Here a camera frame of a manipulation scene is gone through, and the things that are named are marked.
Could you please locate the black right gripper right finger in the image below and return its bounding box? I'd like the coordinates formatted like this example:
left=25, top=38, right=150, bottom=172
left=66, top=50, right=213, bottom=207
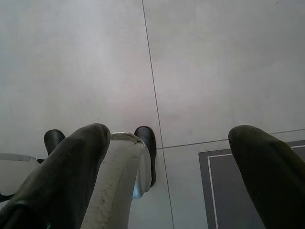
left=228, top=124, right=305, bottom=229

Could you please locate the silver robot right leg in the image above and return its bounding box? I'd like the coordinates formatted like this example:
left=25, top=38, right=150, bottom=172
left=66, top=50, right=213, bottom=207
left=80, top=131, right=153, bottom=229

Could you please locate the black robot foot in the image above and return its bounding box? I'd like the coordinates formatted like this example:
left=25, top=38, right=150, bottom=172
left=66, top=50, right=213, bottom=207
left=134, top=125, right=157, bottom=188
left=44, top=129, right=66, bottom=157

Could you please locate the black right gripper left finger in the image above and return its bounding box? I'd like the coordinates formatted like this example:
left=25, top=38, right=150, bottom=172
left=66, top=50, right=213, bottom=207
left=0, top=123, right=112, bottom=229

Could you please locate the black robot left foot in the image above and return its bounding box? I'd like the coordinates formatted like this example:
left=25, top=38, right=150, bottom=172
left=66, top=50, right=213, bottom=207
left=44, top=129, right=66, bottom=157

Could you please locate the black robot right foot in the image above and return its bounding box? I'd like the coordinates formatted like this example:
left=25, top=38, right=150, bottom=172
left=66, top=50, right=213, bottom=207
left=134, top=125, right=157, bottom=188

